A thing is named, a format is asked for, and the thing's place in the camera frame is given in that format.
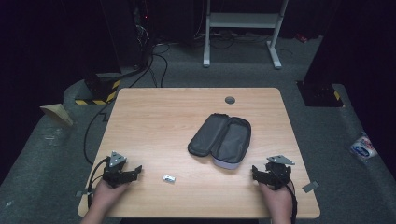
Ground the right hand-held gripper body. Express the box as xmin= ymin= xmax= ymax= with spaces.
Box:
xmin=264 ymin=154 xmax=296 ymax=191

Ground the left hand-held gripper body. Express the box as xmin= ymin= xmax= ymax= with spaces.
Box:
xmin=102 ymin=150 xmax=133 ymax=189

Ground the grey pencil case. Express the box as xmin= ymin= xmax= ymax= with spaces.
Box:
xmin=187 ymin=112 xmax=252 ymax=171

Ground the person's right hand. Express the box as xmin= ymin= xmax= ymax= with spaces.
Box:
xmin=258 ymin=181 xmax=294 ymax=218

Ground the person's left hand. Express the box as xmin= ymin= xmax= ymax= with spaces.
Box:
xmin=91 ymin=179 xmax=132 ymax=216

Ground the beige wedge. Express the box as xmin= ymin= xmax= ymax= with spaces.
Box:
xmin=39 ymin=103 xmax=76 ymax=127

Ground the yellow black striped stand base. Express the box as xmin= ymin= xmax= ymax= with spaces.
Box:
xmin=74 ymin=72 xmax=122 ymax=106

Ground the white blue plastic packet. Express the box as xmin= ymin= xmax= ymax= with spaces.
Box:
xmin=349 ymin=132 xmax=379 ymax=161

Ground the white metal stand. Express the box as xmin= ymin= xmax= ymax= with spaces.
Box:
xmin=202 ymin=0 xmax=290 ymax=70

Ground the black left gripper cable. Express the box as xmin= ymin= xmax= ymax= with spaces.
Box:
xmin=86 ymin=156 xmax=111 ymax=210

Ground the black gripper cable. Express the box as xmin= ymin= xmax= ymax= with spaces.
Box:
xmin=287 ymin=178 xmax=299 ymax=224
xmin=86 ymin=156 xmax=111 ymax=210

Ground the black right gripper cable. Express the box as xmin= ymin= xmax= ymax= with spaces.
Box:
xmin=287 ymin=178 xmax=299 ymax=224

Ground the black floor cable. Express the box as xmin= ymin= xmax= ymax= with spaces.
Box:
xmin=128 ymin=43 xmax=172 ymax=89
xmin=82 ymin=100 xmax=114 ymax=166

